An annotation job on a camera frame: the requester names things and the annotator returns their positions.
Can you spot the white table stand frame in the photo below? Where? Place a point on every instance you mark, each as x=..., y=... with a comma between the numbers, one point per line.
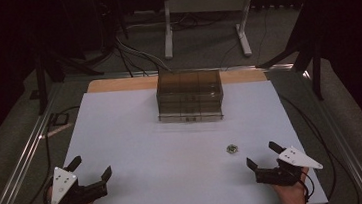
x=204, y=11

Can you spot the person's right hand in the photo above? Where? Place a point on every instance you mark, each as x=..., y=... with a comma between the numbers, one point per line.
x=291, y=195

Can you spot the black tripod stand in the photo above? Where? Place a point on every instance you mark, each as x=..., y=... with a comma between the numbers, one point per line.
x=301, y=47
x=56, y=60

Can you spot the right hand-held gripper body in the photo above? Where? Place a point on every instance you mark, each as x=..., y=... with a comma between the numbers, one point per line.
x=284, y=169

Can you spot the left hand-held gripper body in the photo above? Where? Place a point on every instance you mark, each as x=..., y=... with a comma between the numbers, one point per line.
x=72, y=192

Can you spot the brown transparent drawer box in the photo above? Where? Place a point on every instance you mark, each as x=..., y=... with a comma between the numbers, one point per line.
x=189, y=95

